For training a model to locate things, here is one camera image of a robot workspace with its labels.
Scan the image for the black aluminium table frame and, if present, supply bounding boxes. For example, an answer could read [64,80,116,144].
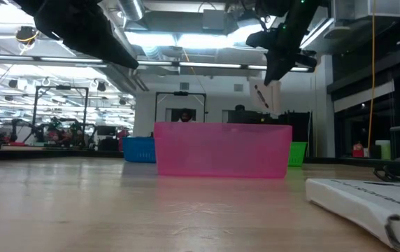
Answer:
[0,145,400,166]

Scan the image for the long ceiling tube lamp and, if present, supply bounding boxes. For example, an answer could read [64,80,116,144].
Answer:
[0,52,315,74]

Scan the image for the green plastic basket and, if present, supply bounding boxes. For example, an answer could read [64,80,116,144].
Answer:
[287,141,308,167]

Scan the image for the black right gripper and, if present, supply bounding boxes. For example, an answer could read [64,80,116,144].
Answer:
[263,24,301,87]

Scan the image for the black rig frame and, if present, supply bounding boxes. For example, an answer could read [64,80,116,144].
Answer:
[154,90,208,123]
[31,85,90,148]

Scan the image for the pale green container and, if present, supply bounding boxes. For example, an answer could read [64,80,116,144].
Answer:
[374,139,392,160]

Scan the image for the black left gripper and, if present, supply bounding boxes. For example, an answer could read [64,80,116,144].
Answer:
[13,0,140,67]

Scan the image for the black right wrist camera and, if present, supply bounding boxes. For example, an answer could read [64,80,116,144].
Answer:
[245,29,280,50]

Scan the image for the black cabinet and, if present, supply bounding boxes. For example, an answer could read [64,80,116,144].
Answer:
[278,111,313,143]

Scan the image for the blue plastic basket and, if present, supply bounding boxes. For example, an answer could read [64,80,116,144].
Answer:
[122,136,157,164]

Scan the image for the red container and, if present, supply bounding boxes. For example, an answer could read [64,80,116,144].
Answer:
[352,140,364,158]

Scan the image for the pink translucent plastic bin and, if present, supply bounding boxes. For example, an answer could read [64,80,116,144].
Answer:
[153,121,293,180]

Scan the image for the yellow hanging cable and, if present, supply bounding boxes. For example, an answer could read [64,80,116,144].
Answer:
[366,0,376,148]

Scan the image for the black computer monitor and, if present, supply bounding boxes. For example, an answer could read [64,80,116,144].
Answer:
[227,110,262,124]
[97,125,117,137]

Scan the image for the white printed cardboard box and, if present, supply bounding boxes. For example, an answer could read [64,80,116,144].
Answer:
[305,178,400,252]
[248,78,282,115]

